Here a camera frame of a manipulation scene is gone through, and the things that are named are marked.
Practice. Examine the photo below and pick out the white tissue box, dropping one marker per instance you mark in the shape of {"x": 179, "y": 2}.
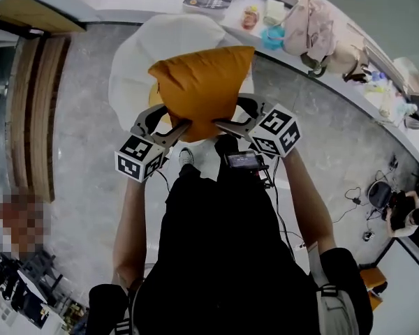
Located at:
{"x": 273, "y": 9}

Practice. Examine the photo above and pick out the small green bag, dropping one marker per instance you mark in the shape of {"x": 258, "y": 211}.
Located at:
{"x": 314, "y": 65}

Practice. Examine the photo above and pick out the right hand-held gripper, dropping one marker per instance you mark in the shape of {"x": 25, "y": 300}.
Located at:
{"x": 276, "y": 131}

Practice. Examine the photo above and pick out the red drink bottle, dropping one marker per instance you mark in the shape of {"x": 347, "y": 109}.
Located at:
{"x": 250, "y": 17}

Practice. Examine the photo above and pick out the black metal rack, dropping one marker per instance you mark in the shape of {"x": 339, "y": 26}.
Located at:
{"x": 24, "y": 284}

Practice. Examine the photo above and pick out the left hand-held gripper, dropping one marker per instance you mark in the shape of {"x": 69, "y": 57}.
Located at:
{"x": 139, "y": 157}

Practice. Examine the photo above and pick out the yellow wooden cabinet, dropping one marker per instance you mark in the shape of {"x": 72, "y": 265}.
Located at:
{"x": 35, "y": 14}

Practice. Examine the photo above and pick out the long wooden bench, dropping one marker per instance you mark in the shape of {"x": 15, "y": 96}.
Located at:
{"x": 35, "y": 117}

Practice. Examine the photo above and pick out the white egg-shaped beanbag chair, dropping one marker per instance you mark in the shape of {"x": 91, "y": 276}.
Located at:
{"x": 136, "y": 68}

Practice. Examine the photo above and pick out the orange wooden box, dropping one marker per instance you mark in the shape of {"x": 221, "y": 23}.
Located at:
{"x": 372, "y": 279}

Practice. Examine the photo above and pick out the person's black-clothed body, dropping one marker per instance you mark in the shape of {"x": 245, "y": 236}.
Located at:
{"x": 223, "y": 239}

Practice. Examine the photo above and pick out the black round case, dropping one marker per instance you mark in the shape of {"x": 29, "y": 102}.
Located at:
{"x": 380, "y": 194}

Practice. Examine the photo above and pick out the person's left forearm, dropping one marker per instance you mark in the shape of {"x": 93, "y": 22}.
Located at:
{"x": 132, "y": 229}

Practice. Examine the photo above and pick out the orange cushion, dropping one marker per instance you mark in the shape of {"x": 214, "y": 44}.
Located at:
{"x": 202, "y": 89}

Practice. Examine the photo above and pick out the beige handbag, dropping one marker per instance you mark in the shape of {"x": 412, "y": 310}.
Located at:
{"x": 347, "y": 61}

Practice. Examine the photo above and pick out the white window ledge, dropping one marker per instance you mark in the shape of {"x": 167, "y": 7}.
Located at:
{"x": 136, "y": 2}

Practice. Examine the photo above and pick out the clear plastic bags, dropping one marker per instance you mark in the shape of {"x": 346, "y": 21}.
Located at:
{"x": 387, "y": 94}

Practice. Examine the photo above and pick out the beige shoulder bag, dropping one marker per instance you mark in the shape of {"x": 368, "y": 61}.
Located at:
{"x": 335, "y": 309}

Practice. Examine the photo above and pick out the pink backpack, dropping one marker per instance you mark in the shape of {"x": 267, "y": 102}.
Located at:
{"x": 307, "y": 26}

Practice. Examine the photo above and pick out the person's white shoe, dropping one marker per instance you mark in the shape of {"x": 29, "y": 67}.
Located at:
{"x": 186, "y": 157}

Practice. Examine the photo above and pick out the person's right forearm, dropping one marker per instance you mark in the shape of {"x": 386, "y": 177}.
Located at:
{"x": 307, "y": 208}

